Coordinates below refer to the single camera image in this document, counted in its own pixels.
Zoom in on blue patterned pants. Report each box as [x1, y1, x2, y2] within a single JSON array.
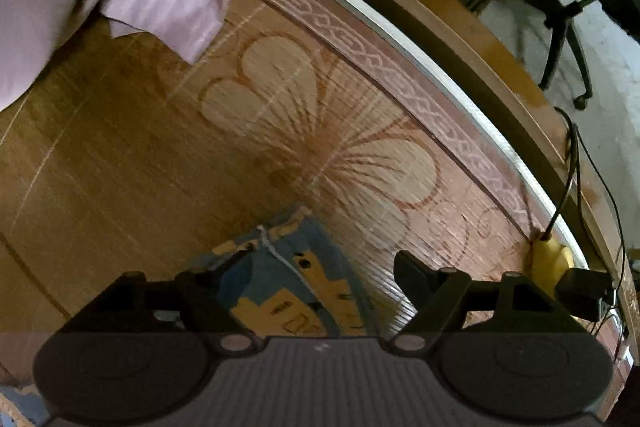
[[1, 207, 375, 426]]

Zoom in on black cable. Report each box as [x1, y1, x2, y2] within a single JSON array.
[[541, 106, 632, 338]]

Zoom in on brown bamboo bed mat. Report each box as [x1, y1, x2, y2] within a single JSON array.
[[1, 0, 639, 426]]

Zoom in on wooden bed frame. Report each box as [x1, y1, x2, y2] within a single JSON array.
[[278, 0, 640, 358]]

